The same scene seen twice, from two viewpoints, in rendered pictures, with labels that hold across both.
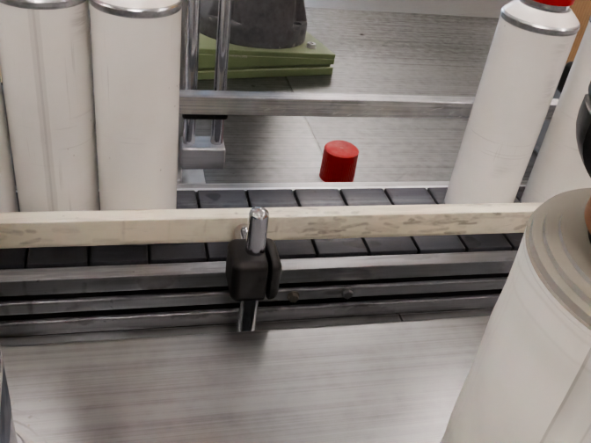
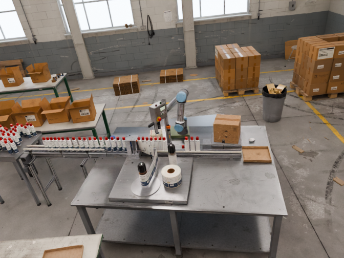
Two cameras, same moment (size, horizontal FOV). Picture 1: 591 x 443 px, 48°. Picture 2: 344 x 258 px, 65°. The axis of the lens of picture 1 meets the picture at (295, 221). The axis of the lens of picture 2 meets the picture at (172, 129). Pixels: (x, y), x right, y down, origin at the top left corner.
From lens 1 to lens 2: 2.84 m
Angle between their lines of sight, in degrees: 25
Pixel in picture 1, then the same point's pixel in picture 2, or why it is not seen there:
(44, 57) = (160, 143)
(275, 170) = (178, 147)
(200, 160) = not seen: hidden behind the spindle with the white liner
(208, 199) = not seen: hidden behind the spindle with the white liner
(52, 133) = (160, 146)
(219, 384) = (167, 158)
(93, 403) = (161, 159)
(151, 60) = (165, 143)
